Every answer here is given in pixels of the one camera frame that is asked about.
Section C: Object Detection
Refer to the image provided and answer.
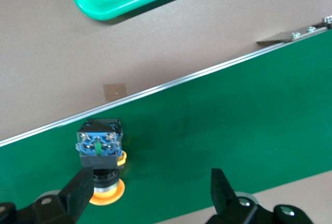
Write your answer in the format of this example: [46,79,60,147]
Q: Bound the brown tape patch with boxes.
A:
[102,82,128,103]

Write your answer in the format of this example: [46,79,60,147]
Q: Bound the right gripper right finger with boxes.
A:
[204,168,312,224]

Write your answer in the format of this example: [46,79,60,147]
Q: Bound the green conveyor belt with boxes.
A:
[0,16,332,224]

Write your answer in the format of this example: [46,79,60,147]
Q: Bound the yellow push button switch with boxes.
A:
[75,117,129,206]

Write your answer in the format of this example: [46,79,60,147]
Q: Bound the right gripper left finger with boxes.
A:
[0,166,95,224]

